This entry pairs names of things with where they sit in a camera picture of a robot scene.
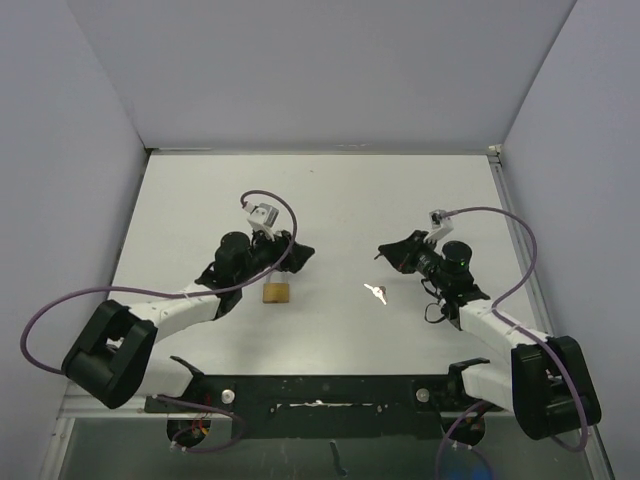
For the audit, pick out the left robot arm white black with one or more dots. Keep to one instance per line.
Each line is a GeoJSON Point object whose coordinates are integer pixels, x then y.
{"type": "Point", "coordinates": [111, 355]}

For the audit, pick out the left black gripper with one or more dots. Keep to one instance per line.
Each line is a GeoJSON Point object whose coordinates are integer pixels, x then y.
{"type": "Point", "coordinates": [296, 258]}

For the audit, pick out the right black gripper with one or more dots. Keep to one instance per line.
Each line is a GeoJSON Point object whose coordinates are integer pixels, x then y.
{"type": "Point", "coordinates": [403, 254]}

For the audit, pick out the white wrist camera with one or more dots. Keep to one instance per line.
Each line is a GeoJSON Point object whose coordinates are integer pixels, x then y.
{"type": "Point", "coordinates": [262, 218]}
{"type": "Point", "coordinates": [441, 226]}

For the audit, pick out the silver key bunch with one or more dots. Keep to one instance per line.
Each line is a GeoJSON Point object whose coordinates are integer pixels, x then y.
{"type": "Point", "coordinates": [379, 292]}

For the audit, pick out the aluminium front rail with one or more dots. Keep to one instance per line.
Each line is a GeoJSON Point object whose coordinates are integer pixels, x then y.
{"type": "Point", "coordinates": [78, 404]}

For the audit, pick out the aluminium rail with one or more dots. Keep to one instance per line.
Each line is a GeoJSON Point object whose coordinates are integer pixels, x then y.
{"type": "Point", "coordinates": [78, 404]}
{"type": "Point", "coordinates": [522, 243]}

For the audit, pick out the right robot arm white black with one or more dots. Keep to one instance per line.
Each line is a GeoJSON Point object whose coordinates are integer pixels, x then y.
{"type": "Point", "coordinates": [543, 380]}

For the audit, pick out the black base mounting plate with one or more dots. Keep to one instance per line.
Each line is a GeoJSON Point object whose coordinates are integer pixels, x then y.
{"type": "Point", "coordinates": [213, 413]}

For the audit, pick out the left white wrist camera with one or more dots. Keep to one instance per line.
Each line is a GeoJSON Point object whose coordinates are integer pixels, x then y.
{"type": "Point", "coordinates": [262, 218]}

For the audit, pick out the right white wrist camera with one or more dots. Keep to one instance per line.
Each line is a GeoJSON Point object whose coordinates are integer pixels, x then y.
{"type": "Point", "coordinates": [441, 226]}

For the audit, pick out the large brass padlock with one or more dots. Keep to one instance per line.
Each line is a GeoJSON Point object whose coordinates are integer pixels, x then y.
{"type": "Point", "coordinates": [276, 288]}

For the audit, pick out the aluminium right side rail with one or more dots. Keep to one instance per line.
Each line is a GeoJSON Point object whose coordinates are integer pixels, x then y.
{"type": "Point", "coordinates": [522, 243]}

